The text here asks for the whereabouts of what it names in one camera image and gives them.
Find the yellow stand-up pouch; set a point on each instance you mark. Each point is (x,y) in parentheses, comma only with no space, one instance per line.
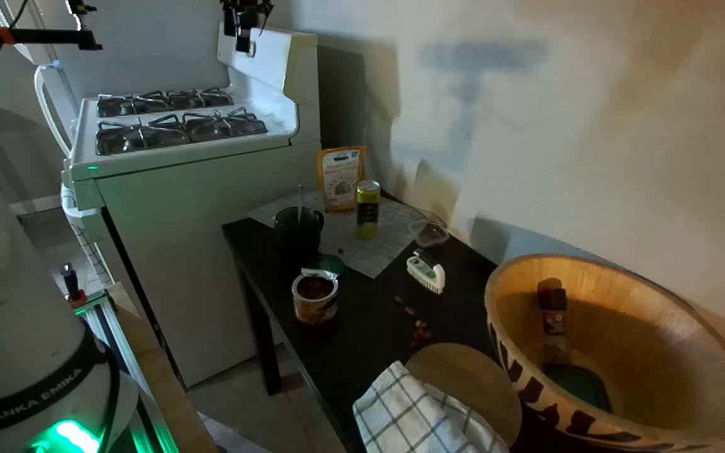
(339,177)

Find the white gas stove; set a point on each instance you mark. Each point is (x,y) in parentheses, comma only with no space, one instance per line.
(203,209)

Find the white checked dish towel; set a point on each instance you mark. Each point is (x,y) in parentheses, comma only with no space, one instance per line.
(417,417)

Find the small cream cup brown contents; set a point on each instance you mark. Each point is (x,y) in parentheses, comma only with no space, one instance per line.
(315,298)

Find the small brown red-capped bottle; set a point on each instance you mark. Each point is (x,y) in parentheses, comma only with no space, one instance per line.
(553,324)

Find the clear drinking glass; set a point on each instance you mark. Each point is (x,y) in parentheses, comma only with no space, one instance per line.
(428,236)

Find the dark green mug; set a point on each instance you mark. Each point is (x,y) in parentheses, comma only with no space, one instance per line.
(297,236)

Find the black side table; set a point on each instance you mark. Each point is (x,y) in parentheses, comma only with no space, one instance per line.
(364,329)

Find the dark green sponge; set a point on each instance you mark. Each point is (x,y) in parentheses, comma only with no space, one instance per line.
(579,389)

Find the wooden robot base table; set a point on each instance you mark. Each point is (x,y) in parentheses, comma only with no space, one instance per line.
(162,379)

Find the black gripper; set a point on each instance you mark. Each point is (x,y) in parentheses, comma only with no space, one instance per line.
(249,11)

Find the round wooden trivet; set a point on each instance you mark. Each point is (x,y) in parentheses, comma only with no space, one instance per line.
(471,379)

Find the brown wooden zebra-pattern bowl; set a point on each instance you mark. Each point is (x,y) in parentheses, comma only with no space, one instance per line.
(631,335)

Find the black camera stand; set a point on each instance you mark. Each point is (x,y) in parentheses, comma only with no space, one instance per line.
(35,37)

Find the grey checked placemat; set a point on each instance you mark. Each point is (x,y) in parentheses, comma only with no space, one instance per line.
(389,240)

